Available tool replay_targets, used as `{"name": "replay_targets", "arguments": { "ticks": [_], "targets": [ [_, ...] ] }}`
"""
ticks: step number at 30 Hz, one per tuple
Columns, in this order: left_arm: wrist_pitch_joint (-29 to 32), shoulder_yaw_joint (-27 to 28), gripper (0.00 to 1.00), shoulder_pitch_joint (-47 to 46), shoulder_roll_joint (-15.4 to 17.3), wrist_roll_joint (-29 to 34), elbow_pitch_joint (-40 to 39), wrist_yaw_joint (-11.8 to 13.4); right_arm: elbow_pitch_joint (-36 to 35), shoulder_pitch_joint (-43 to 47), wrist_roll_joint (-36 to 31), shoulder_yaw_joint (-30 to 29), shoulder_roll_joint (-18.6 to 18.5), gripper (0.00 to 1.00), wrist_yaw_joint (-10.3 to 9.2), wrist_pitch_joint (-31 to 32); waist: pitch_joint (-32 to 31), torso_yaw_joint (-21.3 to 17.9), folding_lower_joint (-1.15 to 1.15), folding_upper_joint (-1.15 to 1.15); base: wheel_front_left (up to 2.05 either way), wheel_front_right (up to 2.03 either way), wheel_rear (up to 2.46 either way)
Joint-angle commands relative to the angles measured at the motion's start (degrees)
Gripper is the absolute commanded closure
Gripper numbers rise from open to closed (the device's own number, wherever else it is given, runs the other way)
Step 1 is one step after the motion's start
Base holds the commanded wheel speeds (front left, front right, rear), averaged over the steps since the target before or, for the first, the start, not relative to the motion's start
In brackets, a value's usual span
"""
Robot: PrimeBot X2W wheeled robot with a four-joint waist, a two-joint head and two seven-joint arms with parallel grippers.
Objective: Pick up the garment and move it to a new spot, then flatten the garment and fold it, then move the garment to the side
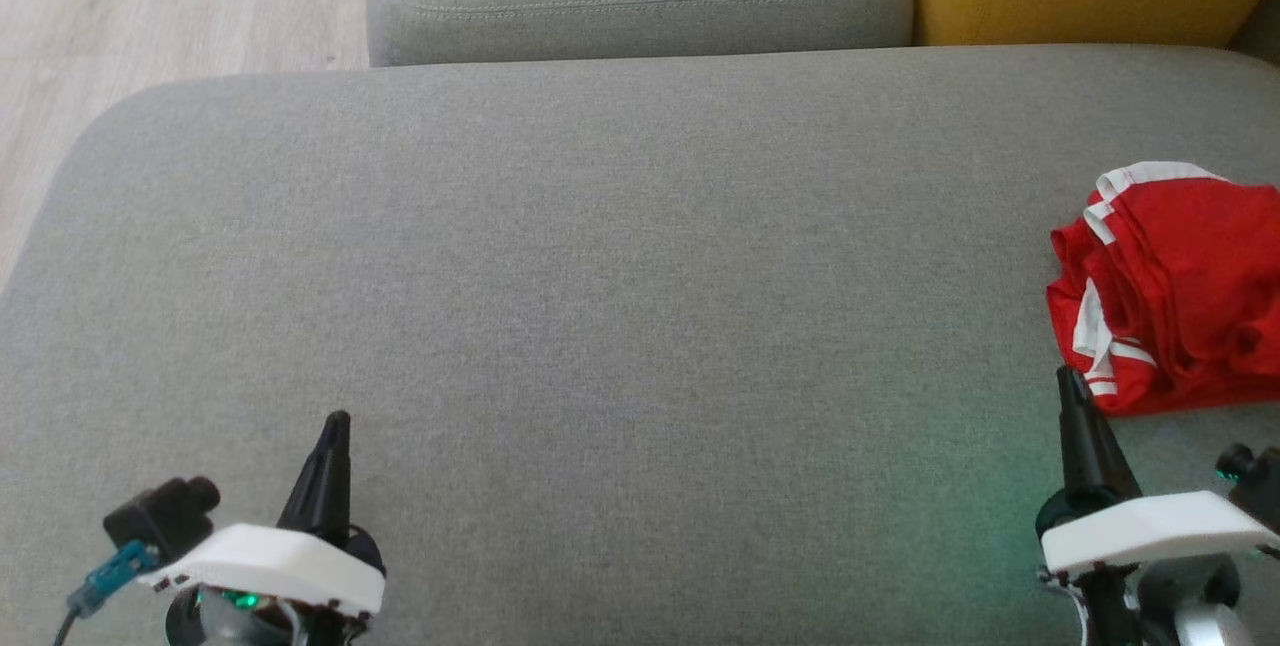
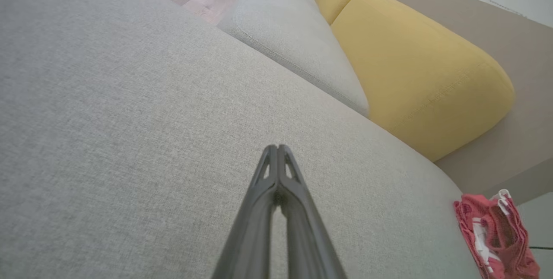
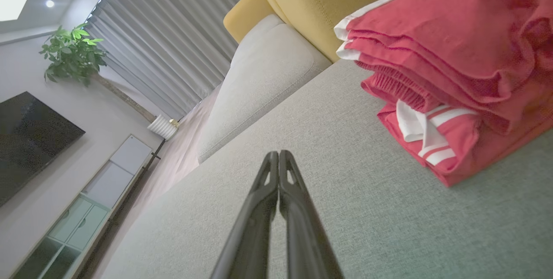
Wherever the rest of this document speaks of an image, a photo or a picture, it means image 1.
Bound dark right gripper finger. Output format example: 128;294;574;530
1057;366;1143;509

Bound red shorts white side stripe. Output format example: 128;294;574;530
1050;162;1280;397

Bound small grey sofa corner cushion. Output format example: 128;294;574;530
1228;0;1280;67

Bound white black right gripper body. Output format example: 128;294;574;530
1035;490;1280;646

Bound large grey sofa seat cushion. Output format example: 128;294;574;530
0;44;1280;646

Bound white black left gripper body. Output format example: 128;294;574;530
140;523;387;646

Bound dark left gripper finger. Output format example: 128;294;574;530
277;411;354;543

